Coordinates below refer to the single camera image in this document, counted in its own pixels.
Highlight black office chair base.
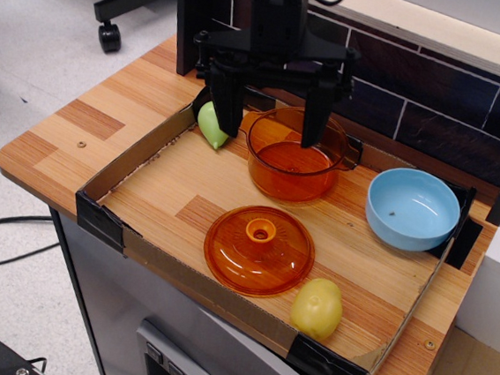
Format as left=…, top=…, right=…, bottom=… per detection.
left=88, top=0, right=180, bottom=61

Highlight orange transparent pot lid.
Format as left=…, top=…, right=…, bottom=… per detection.
left=203, top=206, right=316, bottom=297

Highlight yellow plastic potato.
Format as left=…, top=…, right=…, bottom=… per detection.
left=290, top=278, right=343, bottom=341

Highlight grey toy oven front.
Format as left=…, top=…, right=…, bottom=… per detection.
left=132, top=300, right=353, bottom=375

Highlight orange transparent pot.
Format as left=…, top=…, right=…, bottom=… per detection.
left=240, top=107, right=363, bottom=203

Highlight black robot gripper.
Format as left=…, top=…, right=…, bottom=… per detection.
left=194, top=0, right=359, bottom=148

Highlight light blue bowl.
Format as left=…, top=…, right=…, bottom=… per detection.
left=365, top=168, right=461, bottom=251

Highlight black cable on floor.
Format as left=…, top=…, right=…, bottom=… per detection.
left=0, top=210, right=63, bottom=282

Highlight cardboard fence with black tape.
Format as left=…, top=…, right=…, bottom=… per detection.
left=76, top=89, right=482, bottom=375

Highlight green plastic pear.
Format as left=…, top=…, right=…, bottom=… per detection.
left=197, top=101, right=228, bottom=151

